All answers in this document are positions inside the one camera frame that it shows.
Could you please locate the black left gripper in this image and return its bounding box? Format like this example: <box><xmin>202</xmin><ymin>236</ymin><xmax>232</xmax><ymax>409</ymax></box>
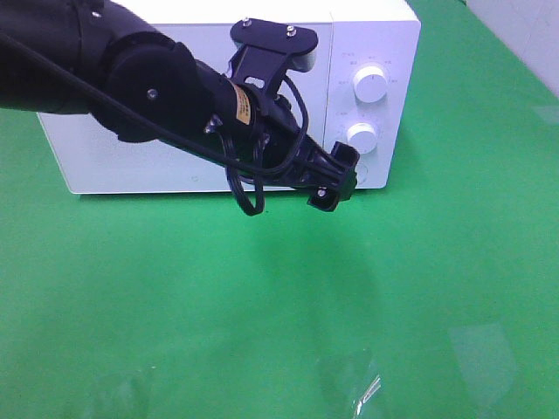
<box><xmin>219</xmin><ymin>78</ymin><xmax>360</xmax><ymax>211</ymax></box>

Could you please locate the round microwave door button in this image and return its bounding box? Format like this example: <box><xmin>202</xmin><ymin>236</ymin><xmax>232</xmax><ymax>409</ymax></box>
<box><xmin>355</xmin><ymin>164</ymin><xmax>368</xmax><ymax>184</ymax></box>

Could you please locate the white microwave knob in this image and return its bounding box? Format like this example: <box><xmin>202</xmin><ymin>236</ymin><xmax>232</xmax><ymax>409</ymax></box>
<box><xmin>346</xmin><ymin>122</ymin><xmax>378</xmax><ymax>155</ymax></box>
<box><xmin>353</xmin><ymin>65</ymin><xmax>388</xmax><ymax>103</ymax></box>

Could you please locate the white microwave door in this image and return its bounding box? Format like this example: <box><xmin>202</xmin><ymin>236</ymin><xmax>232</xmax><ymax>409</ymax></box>
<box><xmin>38</xmin><ymin>23</ymin><xmax>332</xmax><ymax>195</ymax></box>

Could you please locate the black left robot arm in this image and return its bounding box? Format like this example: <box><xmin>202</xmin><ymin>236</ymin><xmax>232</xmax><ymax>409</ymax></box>
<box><xmin>1</xmin><ymin>1</ymin><xmax>360</xmax><ymax>216</ymax></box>

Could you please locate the white microwave oven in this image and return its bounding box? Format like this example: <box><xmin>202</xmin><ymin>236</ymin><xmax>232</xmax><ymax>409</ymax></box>
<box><xmin>37</xmin><ymin>0</ymin><xmax>423</xmax><ymax>196</ymax></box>

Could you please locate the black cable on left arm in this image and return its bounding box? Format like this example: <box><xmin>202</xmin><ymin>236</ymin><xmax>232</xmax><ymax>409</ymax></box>
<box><xmin>0</xmin><ymin>30</ymin><xmax>310</xmax><ymax>218</ymax></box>

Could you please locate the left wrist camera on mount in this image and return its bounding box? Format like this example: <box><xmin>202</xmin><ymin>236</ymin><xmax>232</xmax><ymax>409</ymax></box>
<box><xmin>230</xmin><ymin>17</ymin><xmax>318</xmax><ymax>96</ymax></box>

